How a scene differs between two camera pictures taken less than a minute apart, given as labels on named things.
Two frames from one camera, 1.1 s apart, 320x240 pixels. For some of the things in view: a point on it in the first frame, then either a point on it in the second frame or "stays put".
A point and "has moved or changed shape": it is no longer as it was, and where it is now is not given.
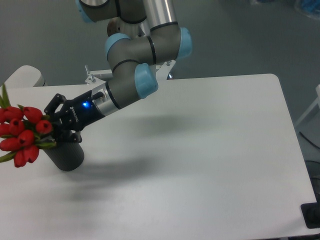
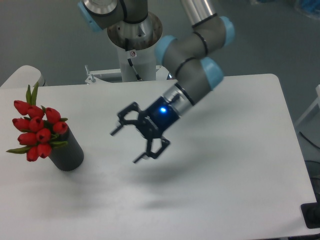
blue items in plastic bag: x=310 y=8 stays put
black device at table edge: x=311 y=213 stays put
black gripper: x=77 y=113 to x=159 y=117
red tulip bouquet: x=21 y=128 has moved or changed shape
